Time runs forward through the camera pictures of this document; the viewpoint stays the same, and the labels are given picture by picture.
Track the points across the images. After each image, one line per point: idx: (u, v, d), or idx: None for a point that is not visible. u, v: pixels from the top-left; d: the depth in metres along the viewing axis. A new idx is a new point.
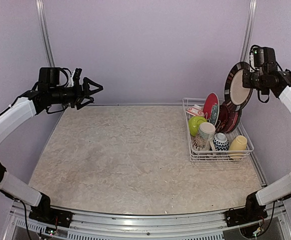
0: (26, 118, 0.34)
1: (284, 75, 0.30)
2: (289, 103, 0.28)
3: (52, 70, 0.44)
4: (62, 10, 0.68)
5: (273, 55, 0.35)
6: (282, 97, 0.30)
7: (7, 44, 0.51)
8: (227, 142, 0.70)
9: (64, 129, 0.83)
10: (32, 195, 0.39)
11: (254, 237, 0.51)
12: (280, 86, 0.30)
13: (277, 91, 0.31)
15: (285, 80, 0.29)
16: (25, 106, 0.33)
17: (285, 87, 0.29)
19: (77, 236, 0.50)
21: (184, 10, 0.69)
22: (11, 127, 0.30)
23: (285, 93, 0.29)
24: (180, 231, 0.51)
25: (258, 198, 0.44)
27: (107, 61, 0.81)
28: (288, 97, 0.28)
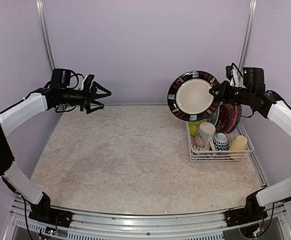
0: (37, 112, 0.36)
1: (268, 95, 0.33)
2: (280, 120, 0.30)
3: (65, 72, 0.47)
4: (62, 10, 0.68)
5: (262, 76, 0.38)
6: (271, 116, 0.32)
7: (7, 44, 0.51)
8: (227, 142, 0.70)
9: (64, 129, 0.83)
10: (33, 193, 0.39)
11: (254, 237, 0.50)
12: (266, 105, 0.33)
13: (265, 111, 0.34)
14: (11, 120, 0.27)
15: (271, 100, 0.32)
16: (37, 101, 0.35)
17: (271, 105, 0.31)
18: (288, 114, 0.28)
19: (77, 236, 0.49)
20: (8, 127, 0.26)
21: (184, 10, 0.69)
22: (23, 118, 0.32)
23: (273, 111, 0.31)
24: (180, 231, 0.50)
25: (258, 199, 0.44)
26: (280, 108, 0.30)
27: (107, 62, 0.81)
28: (276, 115, 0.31)
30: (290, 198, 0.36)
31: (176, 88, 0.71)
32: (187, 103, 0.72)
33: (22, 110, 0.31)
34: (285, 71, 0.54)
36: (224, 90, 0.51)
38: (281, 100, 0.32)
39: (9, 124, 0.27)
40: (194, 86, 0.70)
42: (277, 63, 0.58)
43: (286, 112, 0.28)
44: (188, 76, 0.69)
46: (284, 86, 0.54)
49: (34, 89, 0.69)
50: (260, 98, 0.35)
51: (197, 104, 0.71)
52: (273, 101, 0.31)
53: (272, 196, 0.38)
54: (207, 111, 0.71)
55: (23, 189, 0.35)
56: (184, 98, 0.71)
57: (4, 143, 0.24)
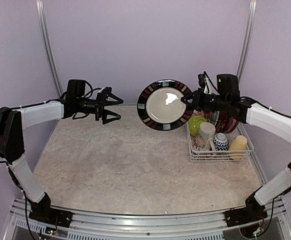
0: (56, 117, 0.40)
1: (242, 102, 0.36)
2: (258, 121, 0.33)
3: (79, 82, 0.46)
4: (62, 10, 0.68)
5: (237, 82, 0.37)
6: (250, 119, 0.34)
7: (6, 44, 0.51)
8: (227, 142, 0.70)
9: (64, 129, 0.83)
10: (36, 191, 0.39)
11: (254, 237, 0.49)
12: (242, 111, 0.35)
13: (243, 117, 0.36)
14: (29, 116, 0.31)
15: (245, 105, 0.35)
16: (57, 106, 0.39)
17: (247, 110, 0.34)
18: (264, 113, 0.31)
19: (77, 236, 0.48)
20: (25, 121, 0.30)
21: (184, 10, 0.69)
22: (41, 118, 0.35)
23: (250, 115, 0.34)
24: (180, 231, 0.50)
25: (258, 199, 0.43)
26: (255, 110, 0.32)
27: (107, 62, 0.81)
28: (254, 116, 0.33)
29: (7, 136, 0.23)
30: (289, 191, 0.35)
31: (146, 97, 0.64)
32: (158, 112, 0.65)
33: (41, 111, 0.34)
34: (285, 71, 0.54)
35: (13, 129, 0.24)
36: (199, 96, 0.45)
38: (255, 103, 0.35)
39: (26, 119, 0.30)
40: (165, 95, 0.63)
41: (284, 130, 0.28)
42: (278, 63, 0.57)
43: (262, 112, 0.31)
44: (158, 85, 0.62)
46: (285, 86, 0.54)
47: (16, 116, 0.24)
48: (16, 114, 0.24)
49: (34, 89, 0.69)
50: (236, 107, 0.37)
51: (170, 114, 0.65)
52: (248, 105, 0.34)
53: (270, 193, 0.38)
54: (181, 120, 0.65)
55: (27, 187, 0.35)
56: (156, 108, 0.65)
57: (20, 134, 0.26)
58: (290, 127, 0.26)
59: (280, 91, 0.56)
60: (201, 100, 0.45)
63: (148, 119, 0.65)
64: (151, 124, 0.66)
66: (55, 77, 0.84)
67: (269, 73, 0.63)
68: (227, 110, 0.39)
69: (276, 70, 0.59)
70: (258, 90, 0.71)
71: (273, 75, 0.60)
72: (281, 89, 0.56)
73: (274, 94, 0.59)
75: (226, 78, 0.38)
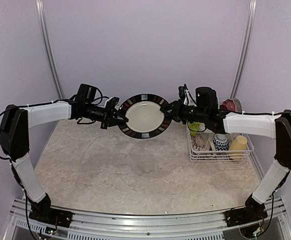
0: (63, 117, 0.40)
1: (219, 115, 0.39)
2: (236, 127, 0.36)
3: (91, 88, 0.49)
4: (62, 10, 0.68)
5: (215, 97, 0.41)
6: (227, 128, 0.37)
7: (6, 43, 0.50)
8: (227, 142, 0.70)
9: (64, 129, 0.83)
10: (37, 191, 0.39)
11: (254, 237, 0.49)
12: (219, 122, 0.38)
13: (221, 128, 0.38)
14: (36, 115, 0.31)
15: (221, 116, 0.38)
16: (65, 107, 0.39)
17: (223, 120, 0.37)
18: (239, 118, 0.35)
19: (77, 236, 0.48)
20: (31, 120, 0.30)
21: (184, 10, 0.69)
22: (48, 118, 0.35)
23: (227, 124, 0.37)
24: (180, 231, 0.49)
25: (256, 198, 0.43)
26: (229, 118, 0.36)
27: (107, 62, 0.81)
28: (232, 124, 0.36)
29: (13, 134, 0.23)
30: (284, 181, 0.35)
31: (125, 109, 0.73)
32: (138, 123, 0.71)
33: (48, 110, 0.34)
34: (284, 71, 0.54)
35: (19, 128, 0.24)
36: (179, 107, 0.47)
38: (230, 113, 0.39)
39: (33, 117, 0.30)
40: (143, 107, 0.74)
41: (261, 126, 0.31)
42: (278, 64, 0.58)
43: (236, 117, 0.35)
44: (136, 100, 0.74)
46: (284, 86, 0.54)
47: (23, 115, 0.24)
48: (23, 114, 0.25)
49: (34, 89, 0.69)
50: (213, 120, 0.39)
51: (151, 123, 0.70)
52: (223, 116, 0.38)
53: (266, 189, 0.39)
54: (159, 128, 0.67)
55: (27, 185, 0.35)
56: (136, 119, 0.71)
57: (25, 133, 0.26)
58: (265, 122, 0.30)
59: (281, 92, 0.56)
60: (180, 111, 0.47)
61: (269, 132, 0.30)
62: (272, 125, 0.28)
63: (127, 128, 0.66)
64: (130, 132, 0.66)
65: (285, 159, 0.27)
66: (55, 77, 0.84)
67: (269, 73, 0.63)
68: (205, 123, 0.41)
69: (276, 71, 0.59)
70: (258, 90, 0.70)
71: (273, 75, 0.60)
72: (281, 89, 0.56)
73: (274, 95, 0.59)
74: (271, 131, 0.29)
75: (205, 93, 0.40)
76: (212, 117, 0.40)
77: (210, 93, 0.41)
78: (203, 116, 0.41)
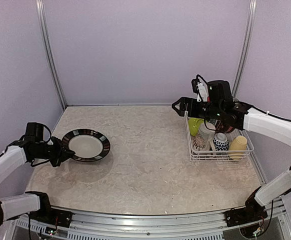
0: (18, 164, 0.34)
1: (238, 108, 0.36)
2: (256, 126, 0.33)
3: (38, 125, 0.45)
4: (62, 10, 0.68)
5: (228, 91, 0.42)
6: (247, 125, 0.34)
7: (6, 43, 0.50)
8: (227, 142, 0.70)
9: (63, 129, 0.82)
10: (31, 204, 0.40)
11: (254, 237, 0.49)
12: (239, 118, 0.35)
13: (239, 124, 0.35)
14: None
15: (242, 111, 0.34)
16: (18, 152, 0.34)
17: (244, 116, 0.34)
18: (263, 119, 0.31)
19: (77, 236, 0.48)
20: None
21: (184, 10, 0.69)
22: (5, 172, 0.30)
23: (247, 121, 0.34)
24: (180, 231, 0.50)
25: (259, 201, 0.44)
26: (252, 116, 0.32)
27: (107, 62, 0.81)
28: (252, 123, 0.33)
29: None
30: (290, 191, 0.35)
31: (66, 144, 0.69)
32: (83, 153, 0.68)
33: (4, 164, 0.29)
34: (284, 72, 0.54)
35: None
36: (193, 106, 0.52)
38: (251, 108, 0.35)
39: None
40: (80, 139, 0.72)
41: (285, 134, 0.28)
42: (277, 64, 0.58)
43: (260, 116, 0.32)
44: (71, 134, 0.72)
46: (285, 87, 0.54)
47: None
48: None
49: (34, 88, 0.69)
50: (232, 114, 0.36)
51: (93, 152, 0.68)
52: (244, 112, 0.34)
53: (272, 193, 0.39)
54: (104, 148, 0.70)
55: (23, 211, 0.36)
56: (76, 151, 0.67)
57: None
58: None
59: (281, 92, 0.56)
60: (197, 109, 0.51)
61: None
62: None
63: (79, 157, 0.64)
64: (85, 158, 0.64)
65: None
66: (55, 77, 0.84)
67: (268, 73, 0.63)
68: (222, 118, 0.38)
69: (276, 71, 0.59)
70: (257, 90, 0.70)
71: (273, 75, 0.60)
72: (281, 90, 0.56)
73: (273, 95, 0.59)
74: None
75: (216, 87, 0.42)
76: (228, 111, 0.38)
77: (221, 86, 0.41)
78: (219, 111, 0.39)
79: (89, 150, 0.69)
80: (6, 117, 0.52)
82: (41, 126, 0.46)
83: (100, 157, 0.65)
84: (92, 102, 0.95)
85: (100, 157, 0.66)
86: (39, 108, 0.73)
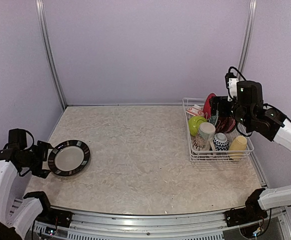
0: (14, 175, 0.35)
1: (272, 116, 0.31)
2: (287, 142, 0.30)
3: (21, 131, 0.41)
4: (61, 9, 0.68)
5: (261, 92, 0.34)
6: (277, 137, 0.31)
7: (6, 44, 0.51)
8: (227, 142, 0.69)
9: (63, 129, 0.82)
10: (35, 210, 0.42)
11: (254, 237, 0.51)
12: (272, 128, 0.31)
13: (270, 134, 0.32)
14: None
15: (278, 122, 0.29)
16: (9, 168, 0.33)
17: (279, 128, 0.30)
18: None
19: (77, 236, 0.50)
20: None
21: (184, 10, 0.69)
22: (5, 192, 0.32)
23: (280, 135, 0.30)
24: (180, 231, 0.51)
25: (261, 204, 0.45)
26: (289, 131, 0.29)
27: (107, 61, 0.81)
28: (283, 137, 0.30)
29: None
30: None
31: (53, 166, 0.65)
32: (71, 164, 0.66)
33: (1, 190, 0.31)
34: (284, 73, 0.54)
35: None
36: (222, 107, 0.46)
38: (286, 119, 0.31)
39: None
40: (60, 156, 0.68)
41: None
42: (277, 65, 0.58)
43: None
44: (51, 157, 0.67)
46: (284, 88, 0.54)
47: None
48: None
49: (34, 88, 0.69)
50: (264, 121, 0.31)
51: (76, 161, 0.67)
52: (281, 123, 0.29)
53: (278, 201, 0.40)
54: (85, 151, 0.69)
55: (31, 219, 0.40)
56: (63, 166, 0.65)
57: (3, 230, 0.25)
58: None
59: (280, 92, 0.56)
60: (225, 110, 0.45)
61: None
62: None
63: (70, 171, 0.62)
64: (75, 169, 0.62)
65: None
66: (55, 78, 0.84)
67: (267, 74, 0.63)
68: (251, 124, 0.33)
69: (275, 72, 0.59)
70: None
71: (272, 75, 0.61)
72: (280, 91, 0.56)
73: (273, 95, 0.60)
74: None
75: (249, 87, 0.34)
76: (260, 117, 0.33)
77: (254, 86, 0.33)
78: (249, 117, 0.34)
79: (73, 161, 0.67)
80: (6, 117, 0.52)
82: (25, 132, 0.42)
83: (86, 160, 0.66)
84: (92, 102, 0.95)
85: (86, 161, 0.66)
86: (39, 108, 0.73)
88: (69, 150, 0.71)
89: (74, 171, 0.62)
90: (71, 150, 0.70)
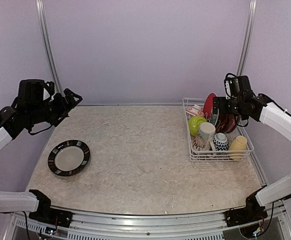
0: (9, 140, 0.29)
1: (258, 98, 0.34)
2: (272, 121, 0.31)
3: (33, 85, 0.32)
4: (61, 10, 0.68)
5: (248, 84, 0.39)
6: (262, 118, 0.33)
7: (7, 45, 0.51)
8: (227, 142, 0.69)
9: (64, 129, 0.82)
10: (29, 204, 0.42)
11: (254, 237, 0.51)
12: (257, 109, 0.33)
13: (256, 115, 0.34)
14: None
15: (261, 102, 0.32)
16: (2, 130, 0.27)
17: (262, 108, 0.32)
18: (279, 115, 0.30)
19: (77, 236, 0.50)
20: None
21: (184, 11, 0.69)
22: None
23: (264, 114, 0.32)
24: (180, 231, 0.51)
25: (259, 201, 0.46)
26: (271, 110, 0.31)
27: (107, 61, 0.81)
28: (268, 117, 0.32)
29: None
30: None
31: (53, 166, 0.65)
32: (71, 164, 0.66)
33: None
34: (284, 73, 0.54)
35: None
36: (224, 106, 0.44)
38: (271, 102, 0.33)
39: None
40: (60, 157, 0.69)
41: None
42: (277, 65, 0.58)
43: (277, 113, 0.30)
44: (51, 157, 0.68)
46: (284, 87, 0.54)
47: None
48: None
49: None
50: (250, 103, 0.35)
51: (76, 161, 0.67)
52: (264, 103, 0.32)
53: (272, 194, 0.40)
54: (85, 151, 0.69)
55: (20, 209, 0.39)
56: (63, 167, 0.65)
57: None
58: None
59: (280, 92, 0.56)
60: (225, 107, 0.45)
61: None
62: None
63: (70, 171, 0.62)
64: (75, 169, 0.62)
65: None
66: (55, 78, 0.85)
67: (267, 74, 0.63)
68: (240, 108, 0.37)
69: (275, 72, 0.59)
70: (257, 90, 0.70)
71: (272, 75, 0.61)
72: (280, 90, 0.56)
73: (272, 95, 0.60)
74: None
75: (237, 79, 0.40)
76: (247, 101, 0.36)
77: (241, 78, 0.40)
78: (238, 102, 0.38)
79: (73, 161, 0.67)
80: None
82: (39, 85, 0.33)
83: (86, 160, 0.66)
84: (92, 102, 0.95)
85: (86, 161, 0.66)
86: None
88: (69, 150, 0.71)
89: (74, 171, 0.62)
90: (71, 150, 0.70)
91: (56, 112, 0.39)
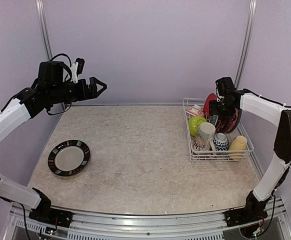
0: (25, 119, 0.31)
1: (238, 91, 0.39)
2: (248, 106, 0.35)
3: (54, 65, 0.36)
4: (61, 10, 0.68)
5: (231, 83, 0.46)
6: (242, 106, 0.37)
7: (6, 45, 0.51)
8: (227, 142, 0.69)
9: (63, 129, 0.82)
10: (30, 199, 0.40)
11: (254, 237, 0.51)
12: (237, 99, 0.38)
13: (237, 104, 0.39)
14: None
15: (239, 93, 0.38)
16: (19, 109, 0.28)
17: (241, 97, 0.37)
18: (253, 98, 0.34)
19: (78, 236, 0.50)
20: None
21: (184, 10, 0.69)
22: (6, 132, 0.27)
23: (243, 101, 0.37)
24: (180, 231, 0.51)
25: (256, 195, 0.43)
26: (246, 96, 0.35)
27: (107, 61, 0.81)
28: (246, 103, 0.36)
29: None
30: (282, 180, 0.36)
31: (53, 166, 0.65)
32: (71, 164, 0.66)
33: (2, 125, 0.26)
34: (284, 73, 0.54)
35: None
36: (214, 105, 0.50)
38: (249, 93, 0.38)
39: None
40: (60, 157, 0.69)
41: (267, 112, 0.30)
42: (277, 65, 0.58)
43: (251, 98, 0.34)
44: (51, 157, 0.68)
46: (284, 87, 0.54)
47: None
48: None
49: None
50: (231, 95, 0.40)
51: (76, 161, 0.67)
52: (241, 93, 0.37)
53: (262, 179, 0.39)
54: (85, 151, 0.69)
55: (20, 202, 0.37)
56: (63, 167, 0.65)
57: None
58: (273, 109, 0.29)
59: (280, 91, 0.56)
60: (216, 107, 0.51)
61: (273, 114, 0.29)
62: (281, 110, 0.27)
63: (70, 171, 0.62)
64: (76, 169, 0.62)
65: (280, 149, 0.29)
66: None
67: (267, 74, 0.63)
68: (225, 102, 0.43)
69: (275, 72, 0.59)
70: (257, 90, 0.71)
71: (272, 75, 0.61)
72: (280, 91, 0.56)
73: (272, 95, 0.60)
74: (276, 112, 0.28)
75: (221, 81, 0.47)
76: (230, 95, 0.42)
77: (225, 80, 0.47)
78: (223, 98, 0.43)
79: (73, 161, 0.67)
80: None
82: (59, 66, 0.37)
83: (86, 160, 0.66)
84: (92, 102, 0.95)
85: (86, 161, 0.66)
86: None
88: (69, 150, 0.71)
89: (74, 171, 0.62)
90: (71, 150, 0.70)
91: (75, 95, 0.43)
